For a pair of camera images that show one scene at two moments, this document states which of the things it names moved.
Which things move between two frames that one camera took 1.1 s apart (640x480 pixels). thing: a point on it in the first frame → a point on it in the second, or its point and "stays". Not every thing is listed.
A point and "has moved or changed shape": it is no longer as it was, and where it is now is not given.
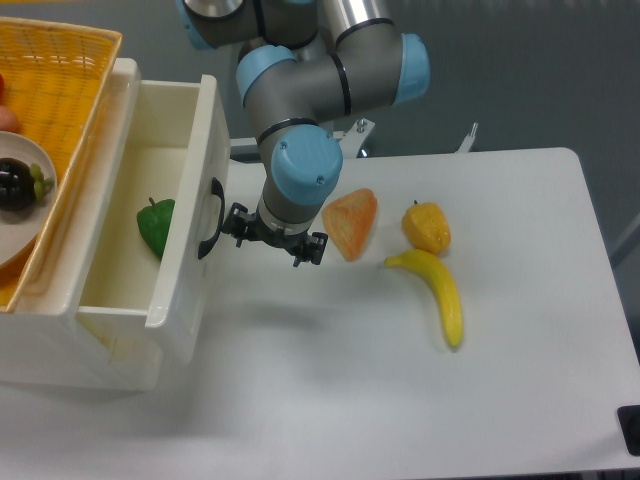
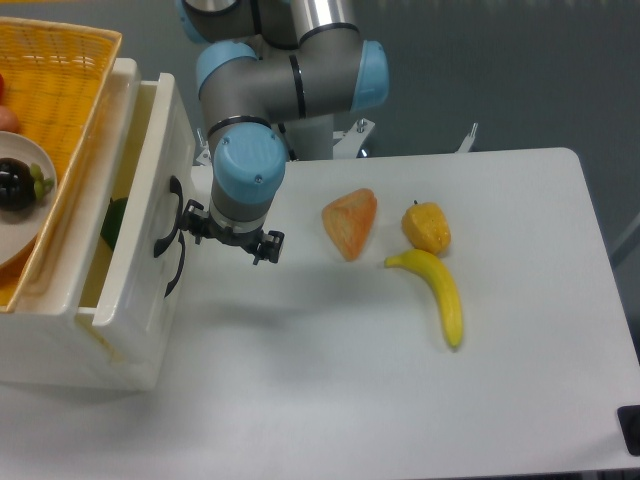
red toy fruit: [8, 121] stays
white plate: [20, 229] stays
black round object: [629, 421] stays
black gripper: [242, 225] → [269, 245]
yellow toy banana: [432, 266] stays
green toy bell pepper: [154, 223] → [112, 222]
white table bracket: [467, 143] stays
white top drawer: [168, 140] has moved or changed shape
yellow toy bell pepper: [426, 227] stays
